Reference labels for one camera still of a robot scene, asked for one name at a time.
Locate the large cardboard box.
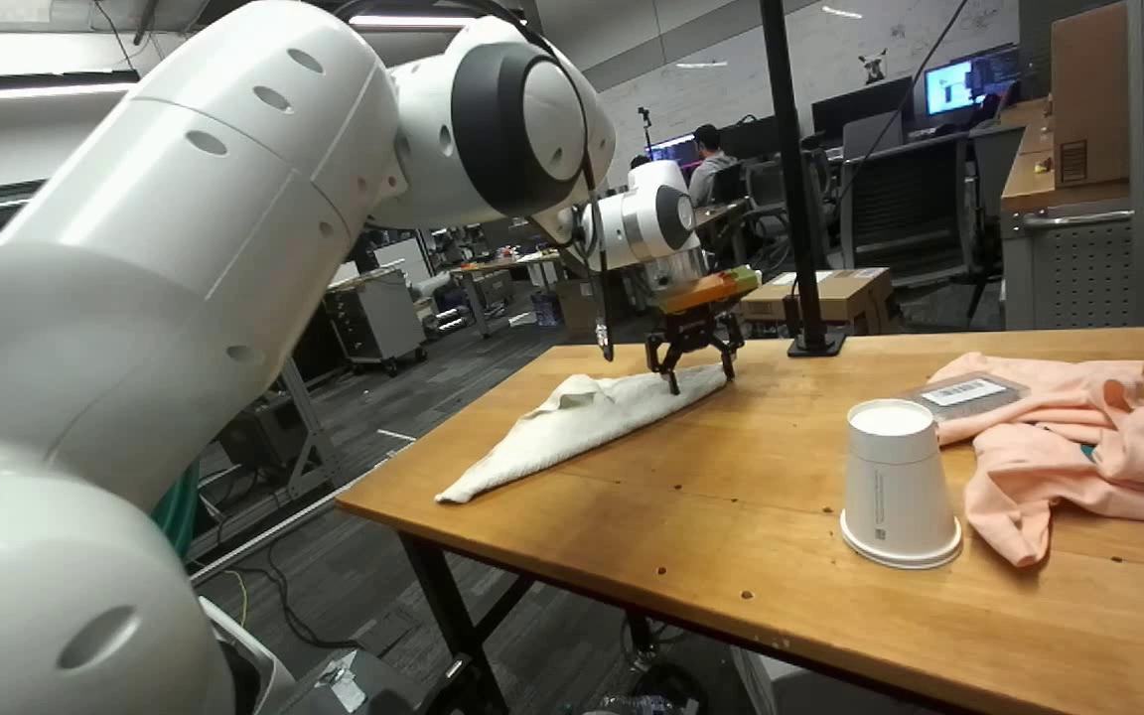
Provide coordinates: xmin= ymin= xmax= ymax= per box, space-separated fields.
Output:
xmin=1045 ymin=0 xmax=1144 ymax=190

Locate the wooden office desk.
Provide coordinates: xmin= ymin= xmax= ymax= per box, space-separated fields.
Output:
xmin=445 ymin=243 xmax=604 ymax=333

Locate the grey perforated metal cabinet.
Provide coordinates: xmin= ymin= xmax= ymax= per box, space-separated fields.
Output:
xmin=1000 ymin=194 xmax=1144 ymax=333

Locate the pink cloth garment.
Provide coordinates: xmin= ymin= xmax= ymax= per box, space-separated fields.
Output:
xmin=922 ymin=352 xmax=1144 ymax=574

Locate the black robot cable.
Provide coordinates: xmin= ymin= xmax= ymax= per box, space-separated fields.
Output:
xmin=516 ymin=0 xmax=625 ymax=366

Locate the white towel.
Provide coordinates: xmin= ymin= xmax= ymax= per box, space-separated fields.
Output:
xmin=433 ymin=358 xmax=736 ymax=509

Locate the black table frame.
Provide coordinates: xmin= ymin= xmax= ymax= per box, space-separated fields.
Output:
xmin=392 ymin=534 xmax=543 ymax=715

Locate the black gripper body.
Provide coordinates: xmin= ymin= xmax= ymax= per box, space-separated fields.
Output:
xmin=645 ymin=305 xmax=748 ymax=366

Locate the black vertical pole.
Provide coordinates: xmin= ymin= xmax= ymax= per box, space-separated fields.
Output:
xmin=760 ymin=0 xmax=851 ymax=361

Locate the white paper cup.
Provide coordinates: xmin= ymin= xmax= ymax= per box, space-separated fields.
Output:
xmin=837 ymin=395 xmax=968 ymax=577

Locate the white cabinet cart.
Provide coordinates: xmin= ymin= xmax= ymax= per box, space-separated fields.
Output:
xmin=326 ymin=267 xmax=430 ymax=374

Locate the lit computer monitor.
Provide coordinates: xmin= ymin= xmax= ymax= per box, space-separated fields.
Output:
xmin=911 ymin=51 xmax=1024 ymax=129

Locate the clear plastic barcode tag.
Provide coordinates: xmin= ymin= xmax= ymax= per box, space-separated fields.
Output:
xmin=912 ymin=374 xmax=1024 ymax=422

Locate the seated person in grey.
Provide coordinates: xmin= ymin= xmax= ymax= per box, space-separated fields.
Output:
xmin=687 ymin=124 xmax=748 ymax=206

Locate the low wooden platform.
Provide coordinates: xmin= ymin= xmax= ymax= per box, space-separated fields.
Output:
xmin=736 ymin=264 xmax=898 ymax=340

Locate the teal green cloth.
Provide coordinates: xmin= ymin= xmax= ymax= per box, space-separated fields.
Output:
xmin=150 ymin=465 xmax=205 ymax=569

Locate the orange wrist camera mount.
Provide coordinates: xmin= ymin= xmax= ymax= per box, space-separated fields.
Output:
xmin=655 ymin=267 xmax=768 ymax=322

